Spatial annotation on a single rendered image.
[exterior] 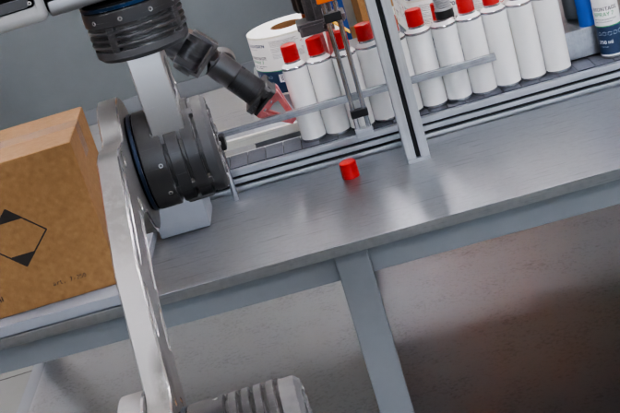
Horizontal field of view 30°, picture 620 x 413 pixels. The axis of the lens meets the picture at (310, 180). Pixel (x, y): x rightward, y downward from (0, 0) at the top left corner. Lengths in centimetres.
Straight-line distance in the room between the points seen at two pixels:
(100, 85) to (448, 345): 427
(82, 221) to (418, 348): 111
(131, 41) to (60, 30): 518
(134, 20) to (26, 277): 66
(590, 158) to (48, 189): 93
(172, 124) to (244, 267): 47
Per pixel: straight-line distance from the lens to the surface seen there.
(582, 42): 245
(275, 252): 202
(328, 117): 236
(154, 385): 132
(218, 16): 671
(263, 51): 277
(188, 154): 160
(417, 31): 233
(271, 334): 314
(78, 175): 199
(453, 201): 202
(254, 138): 242
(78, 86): 680
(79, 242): 204
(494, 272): 313
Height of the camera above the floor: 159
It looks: 19 degrees down
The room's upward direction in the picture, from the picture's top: 17 degrees counter-clockwise
